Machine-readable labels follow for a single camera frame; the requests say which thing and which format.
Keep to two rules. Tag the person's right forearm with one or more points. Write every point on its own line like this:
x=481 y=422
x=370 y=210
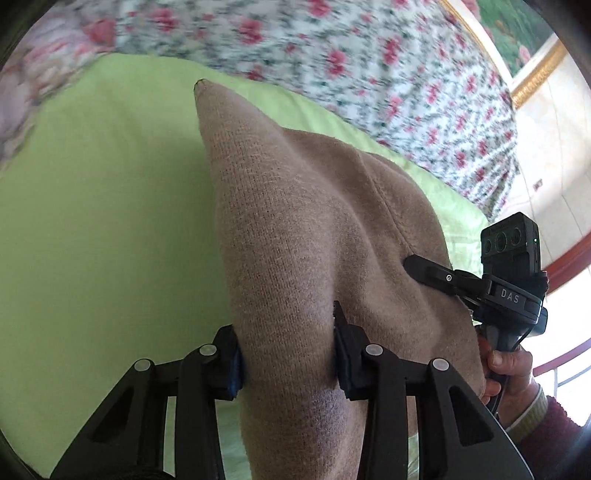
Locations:
x=554 y=438

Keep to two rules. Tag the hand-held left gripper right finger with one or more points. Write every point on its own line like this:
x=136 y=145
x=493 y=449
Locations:
x=344 y=364

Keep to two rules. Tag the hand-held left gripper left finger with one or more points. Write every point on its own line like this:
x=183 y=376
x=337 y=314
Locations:
x=233 y=374

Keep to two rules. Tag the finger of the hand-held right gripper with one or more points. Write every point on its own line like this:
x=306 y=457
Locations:
x=438 y=277

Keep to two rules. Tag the pink floral white duvet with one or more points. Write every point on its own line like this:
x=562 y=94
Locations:
x=369 y=69

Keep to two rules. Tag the person's right hand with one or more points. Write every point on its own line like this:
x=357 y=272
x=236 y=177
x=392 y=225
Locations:
x=517 y=364

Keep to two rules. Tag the red wooden frame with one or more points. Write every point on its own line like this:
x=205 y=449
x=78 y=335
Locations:
x=572 y=265

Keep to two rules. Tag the light green bed sheet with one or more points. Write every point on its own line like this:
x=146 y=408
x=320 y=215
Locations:
x=92 y=230

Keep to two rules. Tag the gold framed wall picture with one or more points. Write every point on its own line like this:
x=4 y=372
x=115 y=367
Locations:
x=508 y=27

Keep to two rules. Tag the beige patterned knit sweater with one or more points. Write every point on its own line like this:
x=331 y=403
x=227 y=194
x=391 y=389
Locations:
x=300 y=230

